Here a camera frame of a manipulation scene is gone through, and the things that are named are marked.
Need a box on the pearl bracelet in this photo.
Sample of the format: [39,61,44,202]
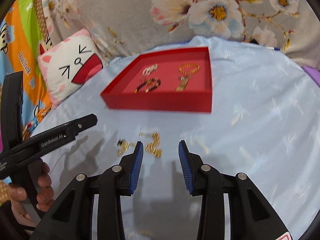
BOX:
[142,63,159,77]

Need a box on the gold braided cuff bangle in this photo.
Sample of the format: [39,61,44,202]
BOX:
[179,63,200,76]

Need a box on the red jewelry box tray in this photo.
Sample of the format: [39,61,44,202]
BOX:
[100,47,213,113]

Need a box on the person's left hand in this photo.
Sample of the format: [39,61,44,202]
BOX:
[8,162,54,227]

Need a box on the white pink cat pillow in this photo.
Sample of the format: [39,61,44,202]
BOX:
[37,28,103,108]

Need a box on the light blue palm-print sheet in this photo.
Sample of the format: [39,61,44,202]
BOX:
[35,37,319,239]

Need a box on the grey floral blanket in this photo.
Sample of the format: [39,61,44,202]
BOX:
[42,0,319,68]

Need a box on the gold wristwatch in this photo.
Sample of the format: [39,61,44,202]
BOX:
[175,76,190,92]

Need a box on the purple cloth edge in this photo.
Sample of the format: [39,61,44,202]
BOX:
[302,66,320,87]

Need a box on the white blue pen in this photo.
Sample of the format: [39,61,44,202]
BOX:
[265,46,280,51]

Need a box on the gold chain bracelet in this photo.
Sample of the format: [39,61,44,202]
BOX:
[117,139,136,157]

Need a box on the gold link chain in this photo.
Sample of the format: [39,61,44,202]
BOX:
[139,131,163,158]

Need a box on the black bead gold bracelet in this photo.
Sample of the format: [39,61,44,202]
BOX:
[134,77,162,94]

